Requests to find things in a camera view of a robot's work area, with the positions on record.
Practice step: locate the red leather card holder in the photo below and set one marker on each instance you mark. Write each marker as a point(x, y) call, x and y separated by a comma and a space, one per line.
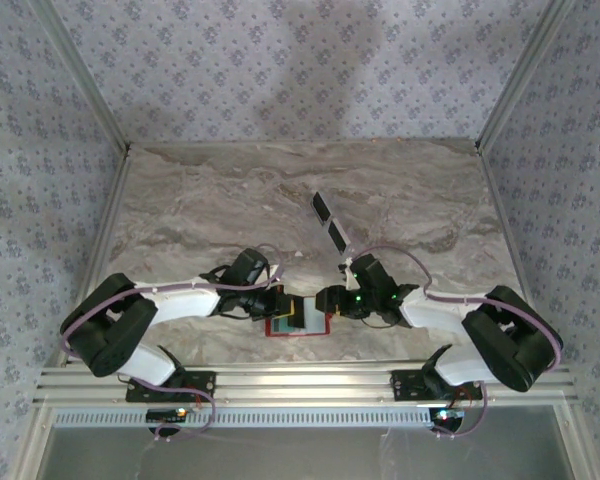
point(310, 335)

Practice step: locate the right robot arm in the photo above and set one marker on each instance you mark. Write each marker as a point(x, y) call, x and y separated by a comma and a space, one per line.
point(510, 345)

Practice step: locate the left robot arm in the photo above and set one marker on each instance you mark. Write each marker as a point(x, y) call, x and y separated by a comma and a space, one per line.
point(110, 330)

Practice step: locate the grey metal lower panel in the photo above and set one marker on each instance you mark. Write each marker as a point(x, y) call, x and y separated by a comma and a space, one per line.
point(305, 455)

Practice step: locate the small circuit board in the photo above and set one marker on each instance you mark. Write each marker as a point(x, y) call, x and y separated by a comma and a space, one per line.
point(447, 415)
point(165, 415)

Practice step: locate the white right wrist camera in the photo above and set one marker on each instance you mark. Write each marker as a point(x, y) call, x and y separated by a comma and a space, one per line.
point(349, 275)

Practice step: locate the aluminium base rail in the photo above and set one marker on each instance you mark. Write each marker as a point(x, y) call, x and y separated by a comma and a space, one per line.
point(305, 382)

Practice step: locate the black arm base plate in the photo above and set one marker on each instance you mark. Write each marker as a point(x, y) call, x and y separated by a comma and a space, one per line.
point(207, 379)
point(405, 387)

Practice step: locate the aluminium side rail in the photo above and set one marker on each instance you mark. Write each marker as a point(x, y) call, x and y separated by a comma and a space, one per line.
point(498, 200)
point(114, 200)

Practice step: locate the aluminium frame post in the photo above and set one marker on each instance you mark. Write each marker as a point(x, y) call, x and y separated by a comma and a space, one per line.
point(85, 75)
point(520, 75)

